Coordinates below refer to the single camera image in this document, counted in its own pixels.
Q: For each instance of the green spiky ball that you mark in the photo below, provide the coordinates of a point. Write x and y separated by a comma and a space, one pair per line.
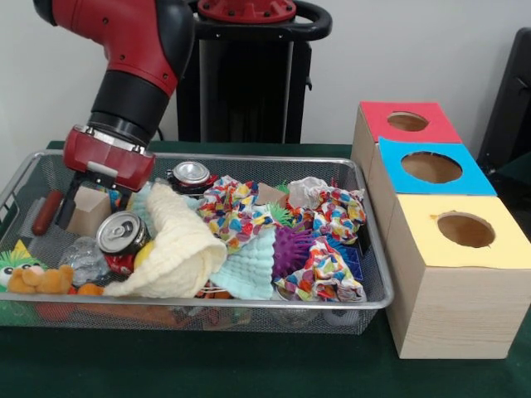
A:
278, 214

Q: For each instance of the dark green table cloth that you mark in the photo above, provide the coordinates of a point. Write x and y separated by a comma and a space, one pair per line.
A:
207, 365

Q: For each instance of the wooden three-hole box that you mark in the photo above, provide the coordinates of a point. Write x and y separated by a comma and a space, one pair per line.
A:
456, 307

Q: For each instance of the red black drink can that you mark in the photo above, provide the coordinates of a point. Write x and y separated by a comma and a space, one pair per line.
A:
191, 177
123, 236

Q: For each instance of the black chair back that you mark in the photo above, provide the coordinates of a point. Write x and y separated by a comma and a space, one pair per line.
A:
510, 108

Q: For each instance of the cream yellow cloth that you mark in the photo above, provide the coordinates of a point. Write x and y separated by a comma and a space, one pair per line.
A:
178, 249

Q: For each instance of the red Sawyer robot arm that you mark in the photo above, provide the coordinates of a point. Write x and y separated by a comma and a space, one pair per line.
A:
133, 50

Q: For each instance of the shallow clear mesh bin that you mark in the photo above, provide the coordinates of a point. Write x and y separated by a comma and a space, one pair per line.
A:
377, 290

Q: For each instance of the brown plush bear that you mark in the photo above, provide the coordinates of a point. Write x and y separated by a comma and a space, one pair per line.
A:
41, 280

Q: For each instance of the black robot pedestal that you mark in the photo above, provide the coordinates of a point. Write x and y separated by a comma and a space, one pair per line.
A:
241, 91

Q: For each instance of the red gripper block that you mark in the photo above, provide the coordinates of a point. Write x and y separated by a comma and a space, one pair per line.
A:
108, 159

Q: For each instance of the purple spiky ball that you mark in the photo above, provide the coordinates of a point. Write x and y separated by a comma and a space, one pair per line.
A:
292, 249

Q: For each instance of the green fluffy toy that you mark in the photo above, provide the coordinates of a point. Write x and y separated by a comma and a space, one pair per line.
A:
15, 264

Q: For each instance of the mint green cloth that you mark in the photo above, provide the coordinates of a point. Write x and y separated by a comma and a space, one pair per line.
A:
249, 269

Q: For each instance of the crushed clear plastic bottle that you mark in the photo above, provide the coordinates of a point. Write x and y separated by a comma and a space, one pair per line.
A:
83, 259

